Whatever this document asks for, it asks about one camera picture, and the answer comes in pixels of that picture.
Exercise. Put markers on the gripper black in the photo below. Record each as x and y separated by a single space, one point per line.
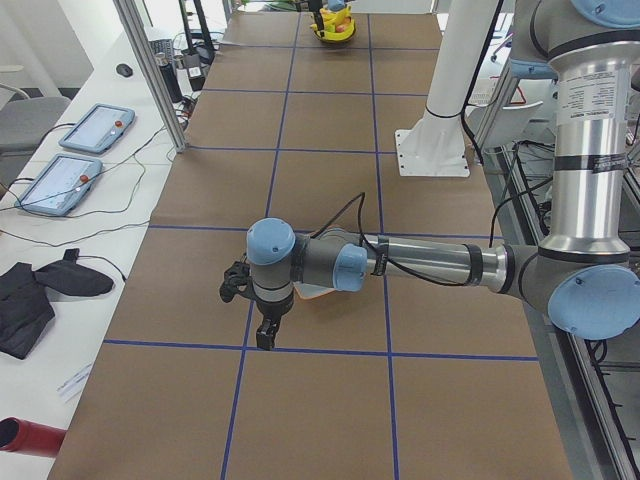
272 310

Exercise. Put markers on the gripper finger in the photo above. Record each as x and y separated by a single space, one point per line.
318 21

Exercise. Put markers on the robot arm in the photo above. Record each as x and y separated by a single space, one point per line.
578 276
335 5

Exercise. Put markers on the wicker basket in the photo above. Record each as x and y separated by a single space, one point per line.
335 32

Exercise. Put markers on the grey square plate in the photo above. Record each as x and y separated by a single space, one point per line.
310 292

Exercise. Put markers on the black bottle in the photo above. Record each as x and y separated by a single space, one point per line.
169 77

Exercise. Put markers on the white pillar base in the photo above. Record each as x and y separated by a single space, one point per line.
435 146

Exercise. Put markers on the computer mouse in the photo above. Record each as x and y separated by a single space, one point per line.
124 70

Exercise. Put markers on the black cloth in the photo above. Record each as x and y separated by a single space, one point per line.
25 307

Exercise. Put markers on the teach pendant far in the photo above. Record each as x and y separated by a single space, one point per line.
99 129

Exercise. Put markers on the teach pendant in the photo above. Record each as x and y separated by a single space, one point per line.
99 129
60 186

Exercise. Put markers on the teach pendant near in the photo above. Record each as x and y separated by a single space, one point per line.
60 186

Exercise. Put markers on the red tube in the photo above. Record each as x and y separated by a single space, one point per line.
30 438

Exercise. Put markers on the aluminium frame post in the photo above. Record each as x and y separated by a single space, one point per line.
134 28

